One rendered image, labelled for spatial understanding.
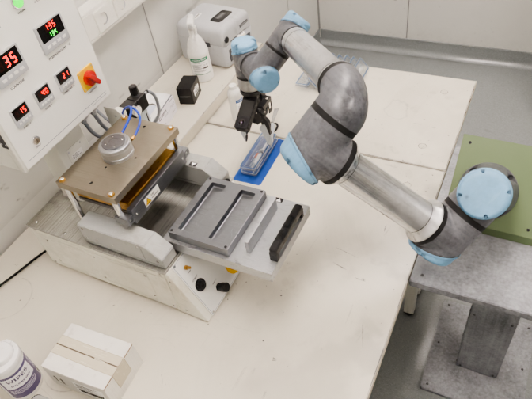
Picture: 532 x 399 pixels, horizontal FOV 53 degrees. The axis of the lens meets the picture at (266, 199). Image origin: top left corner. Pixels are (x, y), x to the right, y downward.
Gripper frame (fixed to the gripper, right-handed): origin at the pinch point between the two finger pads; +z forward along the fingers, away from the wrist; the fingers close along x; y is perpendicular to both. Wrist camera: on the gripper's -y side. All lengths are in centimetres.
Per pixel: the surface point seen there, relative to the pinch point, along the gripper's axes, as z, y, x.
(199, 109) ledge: 2.9, 14.7, 30.8
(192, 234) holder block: -17, -53, -10
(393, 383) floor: 83, -25, -54
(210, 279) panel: 1, -53, -10
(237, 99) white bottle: -2.5, 17.1, 15.3
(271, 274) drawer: -14, -56, -31
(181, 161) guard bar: -20.3, -33.9, 3.3
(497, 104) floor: 82, 154, -67
